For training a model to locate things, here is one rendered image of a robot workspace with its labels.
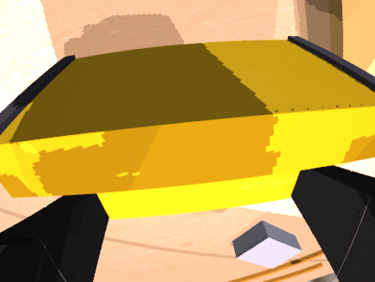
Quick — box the pale yellow panel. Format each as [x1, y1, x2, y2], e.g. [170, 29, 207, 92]
[304, 0, 375, 76]

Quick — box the grey rectangular block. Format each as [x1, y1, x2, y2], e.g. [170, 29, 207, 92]
[232, 220, 302, 269]

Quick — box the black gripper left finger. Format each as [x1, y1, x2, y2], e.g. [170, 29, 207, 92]
[0, 193, 108, 282]

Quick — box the orange wooden bar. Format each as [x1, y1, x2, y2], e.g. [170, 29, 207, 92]
[260, 262, 323, 282]
[226, 249, 323, 282]

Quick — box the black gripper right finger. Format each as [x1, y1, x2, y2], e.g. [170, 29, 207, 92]
[291, 165, 375, 282]

